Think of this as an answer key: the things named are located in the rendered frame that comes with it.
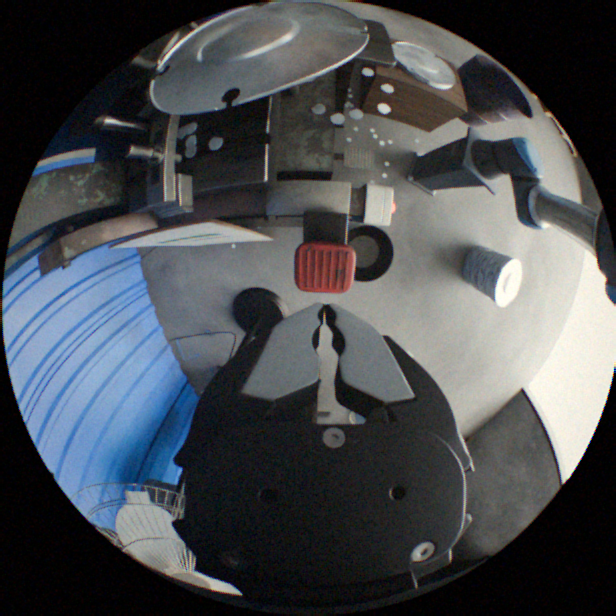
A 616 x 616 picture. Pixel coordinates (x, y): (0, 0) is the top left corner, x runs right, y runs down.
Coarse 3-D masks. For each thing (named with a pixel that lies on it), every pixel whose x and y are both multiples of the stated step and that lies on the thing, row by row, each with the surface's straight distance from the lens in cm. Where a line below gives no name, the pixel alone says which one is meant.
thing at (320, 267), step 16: (304, 256) 20; (320, 256) 20; (336, 256) 20; (352, 256) 20; (304, 272) 20; (320, 272) 20; (336, 272) 20; (352, 272) 21; (304, 288) 21; (320, 288) 21; (336, 288) 21
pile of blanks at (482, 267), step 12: (480, 252) 132; (492, 252) 129; (468, 264) 132; (480, 264) 125; (492, 264) 122; (504, 264) 118; (468, 276) 133; (480, 276) 124; (492, 276) 118; (480, 288) 128; (492, 288) 118; (492, 300) 129
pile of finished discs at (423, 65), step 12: (396, 48) 104; (408, 48) 109; (420, 48) 115; (396, 60) 96; (408, 60) 99; (420, 60) 103; (432, 60) 110; (408, 72) 94; (420, 72) 96; (432, 72) 101; (444, 72) 108; (432, 84) 96; (444, 84) 99
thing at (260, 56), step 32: (192, 32) 45; (224, 32) 37; (256, 32) 32; (288, 32) 30; (320, 32) 31; (160, 64) 41; (192, 64) 34; (224, 64) 29; (256, 64) 27; (288, 64) 25; (320, 64) 25; (160, 96) 34; (192, 96) 28; (256, 96) 22
